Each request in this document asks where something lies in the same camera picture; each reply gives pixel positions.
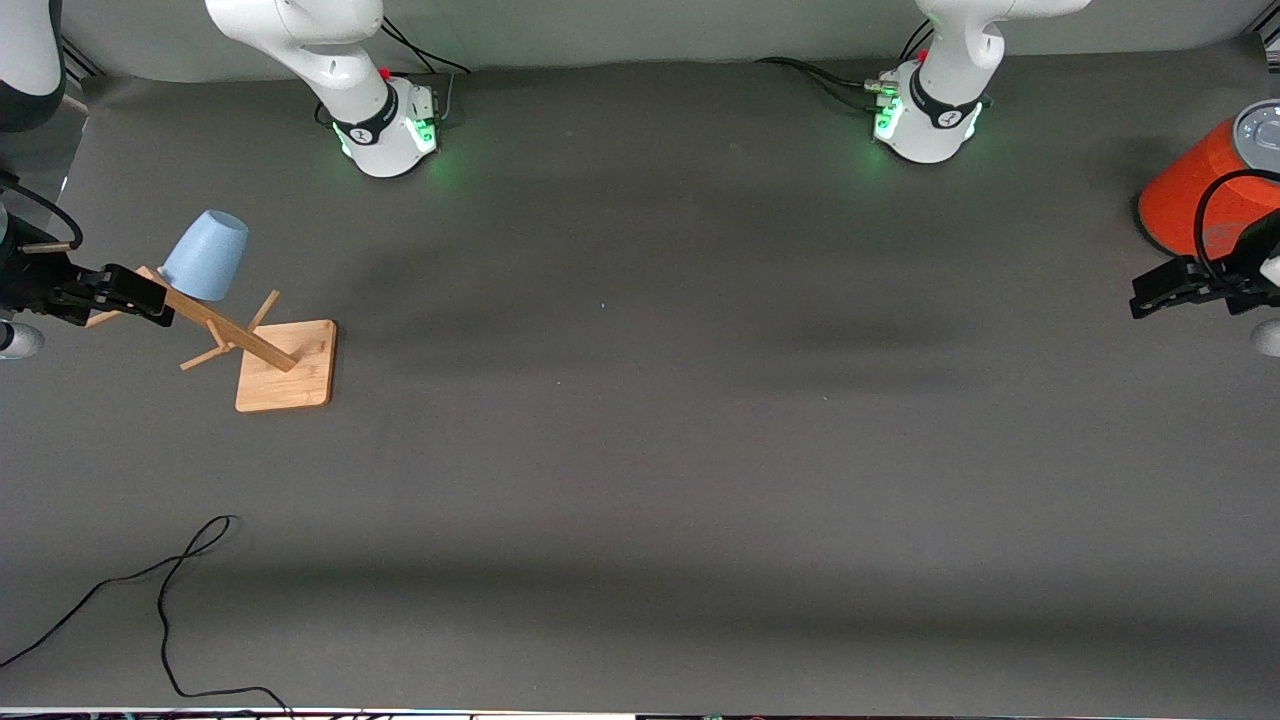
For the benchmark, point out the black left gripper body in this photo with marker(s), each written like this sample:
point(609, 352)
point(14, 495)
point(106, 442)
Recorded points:
point(1236, 276)

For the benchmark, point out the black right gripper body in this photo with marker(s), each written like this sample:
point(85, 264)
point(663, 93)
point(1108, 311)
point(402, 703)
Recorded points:
point(28, 281)

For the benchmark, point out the light blue cup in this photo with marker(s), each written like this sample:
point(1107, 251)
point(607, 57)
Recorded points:
point(205, 255)

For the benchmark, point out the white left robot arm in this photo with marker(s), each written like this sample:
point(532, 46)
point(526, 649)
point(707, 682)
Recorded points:
point(950, 90)

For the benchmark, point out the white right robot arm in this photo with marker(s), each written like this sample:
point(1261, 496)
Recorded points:
point(330, 60)

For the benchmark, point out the wooden cup rack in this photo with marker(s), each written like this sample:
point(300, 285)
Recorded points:
point(290, 375)

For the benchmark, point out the orange cylinder with grey lid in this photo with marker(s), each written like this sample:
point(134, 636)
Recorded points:
point(1195, 190)

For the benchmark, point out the dark grey table cloth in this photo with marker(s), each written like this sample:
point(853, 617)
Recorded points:
point(640, 450)

